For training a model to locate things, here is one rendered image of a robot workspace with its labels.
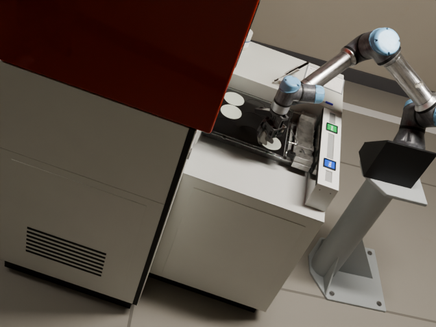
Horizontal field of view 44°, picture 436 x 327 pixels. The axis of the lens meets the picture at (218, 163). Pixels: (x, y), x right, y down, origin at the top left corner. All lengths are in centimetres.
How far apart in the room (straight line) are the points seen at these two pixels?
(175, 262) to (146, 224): 51
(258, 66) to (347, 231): 98
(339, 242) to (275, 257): 60
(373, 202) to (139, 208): 121
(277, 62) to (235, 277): 110
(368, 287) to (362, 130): 153
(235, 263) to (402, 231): 155
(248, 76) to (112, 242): 102
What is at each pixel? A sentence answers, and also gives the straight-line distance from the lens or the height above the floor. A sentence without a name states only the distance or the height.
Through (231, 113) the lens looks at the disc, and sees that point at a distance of 250.
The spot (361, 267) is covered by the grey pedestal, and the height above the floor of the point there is 9.
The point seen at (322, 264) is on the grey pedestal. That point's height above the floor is 10.
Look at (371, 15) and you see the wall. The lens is 470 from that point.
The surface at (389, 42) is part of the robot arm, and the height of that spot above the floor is 143.
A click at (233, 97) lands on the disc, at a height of 90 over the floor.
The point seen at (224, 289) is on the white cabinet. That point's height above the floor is 15.
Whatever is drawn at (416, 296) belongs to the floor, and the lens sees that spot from 353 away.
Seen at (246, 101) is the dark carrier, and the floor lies 90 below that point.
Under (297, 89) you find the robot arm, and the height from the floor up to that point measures 125.
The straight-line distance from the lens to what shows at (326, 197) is 231.
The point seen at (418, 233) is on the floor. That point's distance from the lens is 390.
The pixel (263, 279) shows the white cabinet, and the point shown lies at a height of 33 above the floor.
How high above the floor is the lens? 239
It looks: 42 degrees down
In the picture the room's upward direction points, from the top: 22 degrees clockwise
